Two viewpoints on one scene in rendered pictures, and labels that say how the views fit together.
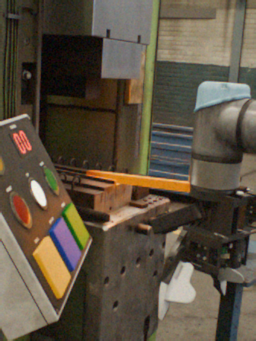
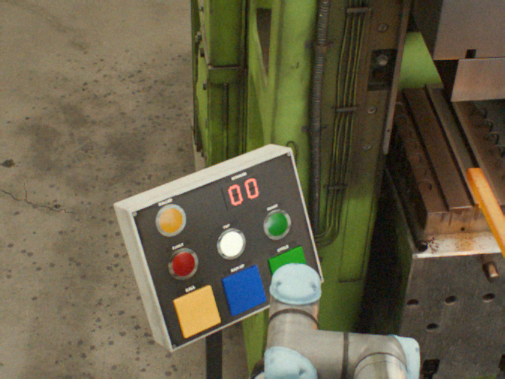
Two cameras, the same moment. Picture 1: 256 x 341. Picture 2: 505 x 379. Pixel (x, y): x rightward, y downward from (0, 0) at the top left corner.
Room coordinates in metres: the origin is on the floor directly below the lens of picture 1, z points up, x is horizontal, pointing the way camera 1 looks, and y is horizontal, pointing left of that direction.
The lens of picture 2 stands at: (0.13, -0.86, 2.34)
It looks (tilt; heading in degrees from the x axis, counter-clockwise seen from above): 43 degrees down; 55
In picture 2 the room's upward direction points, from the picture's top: 2 degrees clockwise
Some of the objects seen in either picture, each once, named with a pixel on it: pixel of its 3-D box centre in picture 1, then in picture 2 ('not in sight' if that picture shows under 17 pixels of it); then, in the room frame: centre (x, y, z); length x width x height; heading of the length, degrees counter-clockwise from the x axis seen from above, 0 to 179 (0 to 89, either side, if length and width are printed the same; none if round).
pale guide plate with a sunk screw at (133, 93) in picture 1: (135, 77); not in sight; (1.68, 0.01, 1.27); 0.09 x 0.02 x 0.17; 152
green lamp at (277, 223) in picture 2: (51, 180); (276, 224); (0.90, 0.14, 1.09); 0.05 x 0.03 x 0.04; 152
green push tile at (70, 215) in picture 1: (73, 226); (288, 270); (0.90, 0.10, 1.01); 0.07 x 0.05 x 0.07; 177
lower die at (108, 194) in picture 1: (51, 183); (446, 153); (1.44, 0.23, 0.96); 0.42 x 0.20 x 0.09; 62
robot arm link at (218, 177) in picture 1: (216, 173); not in sight; (0.74, -0.13, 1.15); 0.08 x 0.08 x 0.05
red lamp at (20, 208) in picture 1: (20, 210); (183, 264); (0.70, 0.15, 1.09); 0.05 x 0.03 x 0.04; 152
